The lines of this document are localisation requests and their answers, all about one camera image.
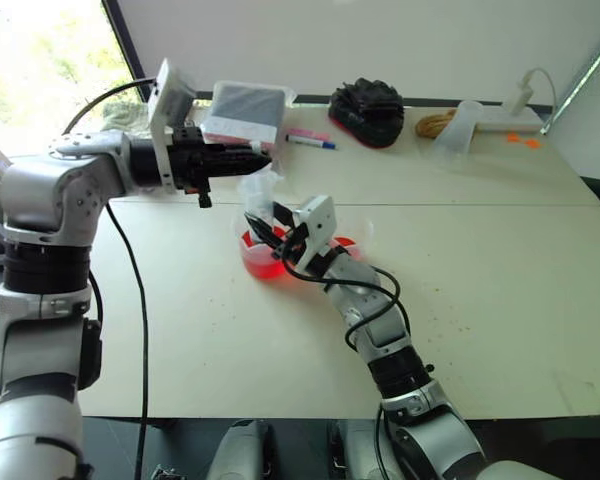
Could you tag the green towel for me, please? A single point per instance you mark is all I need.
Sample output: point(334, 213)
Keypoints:
point(122, 117)

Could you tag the white marker with blue cap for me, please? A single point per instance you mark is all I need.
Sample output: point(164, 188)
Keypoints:
point(312, 142)

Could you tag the grey rounded robot leg shape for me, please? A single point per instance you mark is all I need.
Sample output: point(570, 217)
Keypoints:
point(242, 450)
point(362, 450)

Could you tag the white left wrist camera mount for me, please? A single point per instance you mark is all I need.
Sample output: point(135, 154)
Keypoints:
point(164, 107)

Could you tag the silver metal bar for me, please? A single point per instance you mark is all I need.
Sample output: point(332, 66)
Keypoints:
point(580, 75)

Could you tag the black window frame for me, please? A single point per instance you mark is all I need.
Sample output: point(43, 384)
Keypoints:
point(125, 50)

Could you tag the small orange plastic piece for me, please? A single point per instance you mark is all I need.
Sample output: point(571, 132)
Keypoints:
point(513, 137)

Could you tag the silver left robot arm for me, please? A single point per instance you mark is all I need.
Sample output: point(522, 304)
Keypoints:
point(35, 200)

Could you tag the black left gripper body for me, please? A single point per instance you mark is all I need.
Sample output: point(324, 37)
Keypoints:
point(187, 160)

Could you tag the clear plastic bag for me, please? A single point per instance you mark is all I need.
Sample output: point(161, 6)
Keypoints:
point(254, 192)

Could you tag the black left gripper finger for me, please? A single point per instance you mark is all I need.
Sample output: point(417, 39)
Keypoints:
point(235, 154)
point(235, 169)

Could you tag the white power strip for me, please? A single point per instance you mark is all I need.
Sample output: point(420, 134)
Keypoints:
point(510, 120)

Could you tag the plastic bag with grey box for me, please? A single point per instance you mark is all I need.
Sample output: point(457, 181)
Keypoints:
point(247, 112)

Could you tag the empty clear plastic cup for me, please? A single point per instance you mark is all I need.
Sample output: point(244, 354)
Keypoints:
point(455, 132)

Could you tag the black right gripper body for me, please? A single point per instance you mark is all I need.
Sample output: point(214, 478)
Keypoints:
point(295, 245)

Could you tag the pink marker pen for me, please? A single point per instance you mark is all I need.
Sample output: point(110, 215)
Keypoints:
point(310, 133)

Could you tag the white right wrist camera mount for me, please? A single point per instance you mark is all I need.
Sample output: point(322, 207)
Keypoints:
point(319, 225)

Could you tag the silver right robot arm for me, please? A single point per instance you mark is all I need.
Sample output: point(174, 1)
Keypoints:
point(380, 320)

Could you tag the black and red cloth bundle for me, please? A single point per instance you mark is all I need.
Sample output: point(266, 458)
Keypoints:
point(367, 112)

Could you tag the clear cup with red liquid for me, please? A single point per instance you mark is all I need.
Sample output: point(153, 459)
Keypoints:
point(262, 265)
point(354, 244)

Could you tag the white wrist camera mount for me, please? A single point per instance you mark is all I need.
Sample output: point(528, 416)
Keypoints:
point(319, 225)
point(164, 107)

